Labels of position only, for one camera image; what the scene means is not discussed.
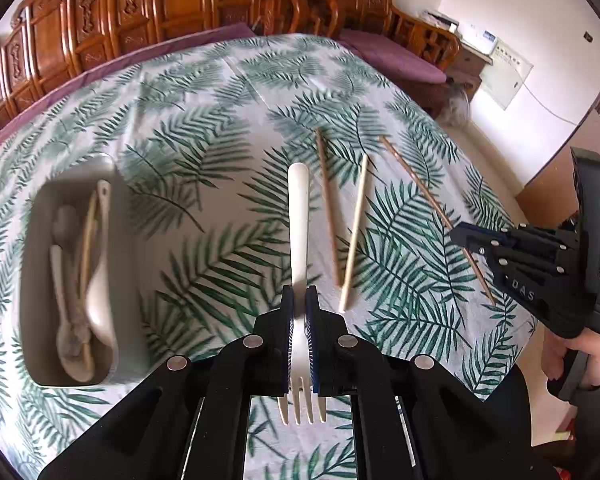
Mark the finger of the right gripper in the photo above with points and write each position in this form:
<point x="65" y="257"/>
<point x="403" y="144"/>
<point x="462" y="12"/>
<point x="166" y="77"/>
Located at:
<point x="474" y="232"/>
<point x="486" y="248"/>

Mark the carved wooden sofa bench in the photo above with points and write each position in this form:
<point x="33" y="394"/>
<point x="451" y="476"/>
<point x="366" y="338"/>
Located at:
<point x="54" y="41"/>

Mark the brown wooden door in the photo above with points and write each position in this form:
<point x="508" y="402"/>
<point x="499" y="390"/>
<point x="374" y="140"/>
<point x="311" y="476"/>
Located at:
<point x="549" y="198"/>

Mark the carved wooden armchair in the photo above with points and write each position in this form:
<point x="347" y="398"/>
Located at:
<point x="381" y="17"/>

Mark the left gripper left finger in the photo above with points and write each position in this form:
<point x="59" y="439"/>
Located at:
<point x="272" y="361"/>

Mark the light wooden chopstick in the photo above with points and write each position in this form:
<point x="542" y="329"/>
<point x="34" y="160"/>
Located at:
<point x="358" y="209"/>

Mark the metal rectangular tray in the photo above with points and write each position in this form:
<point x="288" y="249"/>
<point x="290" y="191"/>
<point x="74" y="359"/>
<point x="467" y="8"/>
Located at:
<point x="39" y="319"/>

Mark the white device on table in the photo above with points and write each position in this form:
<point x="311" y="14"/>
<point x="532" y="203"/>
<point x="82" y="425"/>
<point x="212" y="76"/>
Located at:
<point x="477" y="38"/>

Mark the large white ladle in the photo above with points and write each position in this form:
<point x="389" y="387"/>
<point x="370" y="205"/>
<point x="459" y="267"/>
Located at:
<point x="97" y="302"/>

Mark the dark brown chopstick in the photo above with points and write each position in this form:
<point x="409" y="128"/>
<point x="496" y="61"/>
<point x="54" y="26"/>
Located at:
<point x="329" y="212"/>

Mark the purple long seat cushion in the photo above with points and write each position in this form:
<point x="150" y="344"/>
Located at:
<point x="197" y="39"/>

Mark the brown patterned chopstick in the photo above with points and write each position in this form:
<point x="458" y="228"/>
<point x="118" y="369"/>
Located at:
<point x="440" y="213"/>

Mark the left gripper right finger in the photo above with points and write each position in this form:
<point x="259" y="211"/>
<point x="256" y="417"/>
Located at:
<point x="329" y="370"/>

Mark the white electrical panel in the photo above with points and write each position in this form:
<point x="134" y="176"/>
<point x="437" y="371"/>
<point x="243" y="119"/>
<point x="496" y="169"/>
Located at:
<point x="507" y="73"/>

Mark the purple armchair cushion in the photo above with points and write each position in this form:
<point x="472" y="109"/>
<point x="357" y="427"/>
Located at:
<point x="389" y="58"/>

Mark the leaf pattern tablecloth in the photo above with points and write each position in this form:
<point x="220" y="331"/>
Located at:
<point x="203" y="138"/>

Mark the wooden side table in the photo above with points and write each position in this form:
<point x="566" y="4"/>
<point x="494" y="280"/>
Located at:
<point x="467" y="67"/>

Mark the metal spoon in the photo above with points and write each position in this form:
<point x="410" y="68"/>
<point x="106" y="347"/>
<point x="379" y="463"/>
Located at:
<point x="65" y="231"/>

